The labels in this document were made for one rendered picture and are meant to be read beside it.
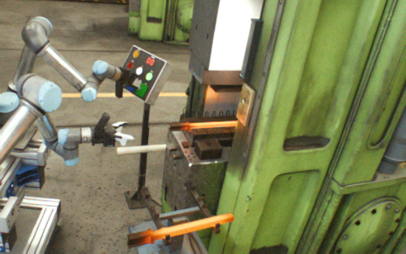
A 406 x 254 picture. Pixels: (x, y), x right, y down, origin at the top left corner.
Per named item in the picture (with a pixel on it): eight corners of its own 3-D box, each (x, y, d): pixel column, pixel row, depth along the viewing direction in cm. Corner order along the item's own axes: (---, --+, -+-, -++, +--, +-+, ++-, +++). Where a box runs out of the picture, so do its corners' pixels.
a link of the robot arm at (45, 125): (1, 76, 146) (42, 150, 181) (16, 84, 142) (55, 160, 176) (23, 62, 153) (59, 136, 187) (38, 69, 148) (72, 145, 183)
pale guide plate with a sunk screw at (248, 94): (243, 126, 160) (252, 91, 152) (235, 116, 167) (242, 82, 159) (248, 126, 161) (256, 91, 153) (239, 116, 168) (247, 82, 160)
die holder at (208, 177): (179, 230, 196) (189, 164, 175) (161, 187, 226) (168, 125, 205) (266, 214, 217) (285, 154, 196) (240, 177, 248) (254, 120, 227)
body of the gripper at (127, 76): (139, 76, 208) (125, 69, 198) (132, 89, 209) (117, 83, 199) (131, 72, 213) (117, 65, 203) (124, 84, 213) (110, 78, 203)
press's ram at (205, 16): (215, 77, 157) (231, -16, 139) (187, 49, 188) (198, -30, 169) (294, 78, 173) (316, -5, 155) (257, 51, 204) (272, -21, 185)
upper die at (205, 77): (201, 85, 172) (204, 66, 168) (188, 69, 188) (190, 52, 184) (275, 84, 188) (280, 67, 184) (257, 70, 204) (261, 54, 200)
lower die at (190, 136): (191, 147, 189) (193, 133, 185) (179, 127, 205) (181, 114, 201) (261, 141, 205) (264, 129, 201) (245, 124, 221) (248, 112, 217)
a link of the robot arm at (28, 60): (-3, 108, 187) (26, 17, 167) (6, 96, 200) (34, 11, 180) (19, 117, 191) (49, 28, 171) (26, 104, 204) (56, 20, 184)
